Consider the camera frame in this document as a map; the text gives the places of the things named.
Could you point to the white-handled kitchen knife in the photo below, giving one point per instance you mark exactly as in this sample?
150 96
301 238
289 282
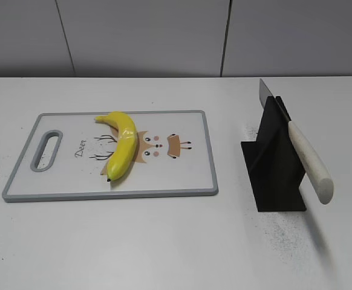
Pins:
316 170

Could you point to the yellow plastic banana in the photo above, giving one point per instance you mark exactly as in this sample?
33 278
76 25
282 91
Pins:
127 142

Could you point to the black knife stand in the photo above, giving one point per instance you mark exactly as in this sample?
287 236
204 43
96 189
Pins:
274 168

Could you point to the white deer cutting board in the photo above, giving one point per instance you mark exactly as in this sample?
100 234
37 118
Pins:
65 157

